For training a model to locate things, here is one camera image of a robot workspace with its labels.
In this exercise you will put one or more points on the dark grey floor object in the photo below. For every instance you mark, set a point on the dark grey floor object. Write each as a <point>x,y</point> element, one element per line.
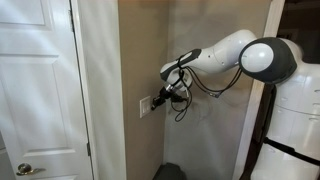
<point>170,172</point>

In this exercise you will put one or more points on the dark door hinge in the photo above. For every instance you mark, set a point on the dark door hinge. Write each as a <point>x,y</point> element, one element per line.
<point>71,20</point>
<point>88,149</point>

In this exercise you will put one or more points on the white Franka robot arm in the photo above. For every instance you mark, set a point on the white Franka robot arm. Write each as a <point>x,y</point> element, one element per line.
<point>230,51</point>

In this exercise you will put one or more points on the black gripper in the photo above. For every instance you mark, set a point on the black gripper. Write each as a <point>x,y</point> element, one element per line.
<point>168,94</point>

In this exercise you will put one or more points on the white door frame trim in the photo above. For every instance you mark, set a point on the white door frame trim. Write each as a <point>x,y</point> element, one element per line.
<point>250,133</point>

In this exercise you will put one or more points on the white wall light switch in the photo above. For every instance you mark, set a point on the white wall light switch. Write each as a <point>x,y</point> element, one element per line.
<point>144,107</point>

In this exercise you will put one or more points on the white panel door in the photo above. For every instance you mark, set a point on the white panel door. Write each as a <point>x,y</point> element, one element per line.
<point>36,100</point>

